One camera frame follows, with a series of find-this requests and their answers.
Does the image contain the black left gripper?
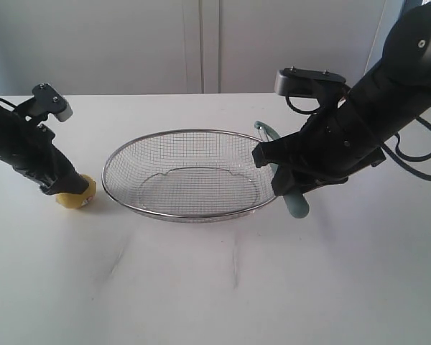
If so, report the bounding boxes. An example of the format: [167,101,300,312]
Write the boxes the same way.
[0,106,89,196]

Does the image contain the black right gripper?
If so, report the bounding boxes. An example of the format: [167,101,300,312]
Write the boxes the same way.
[252,82,385,196]

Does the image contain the yellow lemon with sticker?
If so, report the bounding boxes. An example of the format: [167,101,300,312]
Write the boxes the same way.
[55,174,96,209]

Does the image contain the teal handled vegetable peeler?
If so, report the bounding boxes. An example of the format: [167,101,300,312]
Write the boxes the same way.
[254,121,310,219]

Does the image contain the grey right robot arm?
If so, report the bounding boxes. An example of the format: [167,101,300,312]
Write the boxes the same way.
[252,2,431,196]

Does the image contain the oval steel mesh basket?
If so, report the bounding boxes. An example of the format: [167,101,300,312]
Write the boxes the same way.
[101,129,277,223]

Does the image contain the white cabinet doors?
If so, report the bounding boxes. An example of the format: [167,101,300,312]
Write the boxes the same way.
[0,1,403,95]

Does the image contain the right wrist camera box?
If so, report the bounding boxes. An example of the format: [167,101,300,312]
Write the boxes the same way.
[274,67,346,98]

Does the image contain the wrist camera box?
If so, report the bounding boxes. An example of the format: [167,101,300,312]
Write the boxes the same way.
[274,67,346,98]
[15,83,73,122]

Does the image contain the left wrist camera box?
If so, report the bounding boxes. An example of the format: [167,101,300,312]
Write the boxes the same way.
[15,83,73,122]

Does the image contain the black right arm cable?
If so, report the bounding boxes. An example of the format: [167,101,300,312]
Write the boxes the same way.
[285,91,431,183]

